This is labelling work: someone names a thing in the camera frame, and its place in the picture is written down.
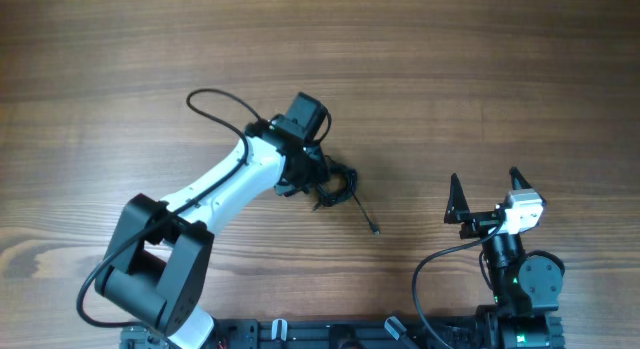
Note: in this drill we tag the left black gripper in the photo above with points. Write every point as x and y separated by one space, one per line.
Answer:
316 152

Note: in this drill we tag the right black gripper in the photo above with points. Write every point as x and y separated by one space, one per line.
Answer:
458 212

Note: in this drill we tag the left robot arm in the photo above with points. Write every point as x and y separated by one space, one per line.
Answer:
156 263

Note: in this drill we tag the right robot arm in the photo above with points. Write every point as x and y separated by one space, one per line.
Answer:
525 285

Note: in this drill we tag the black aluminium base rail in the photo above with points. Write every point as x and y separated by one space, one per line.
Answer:
457 332

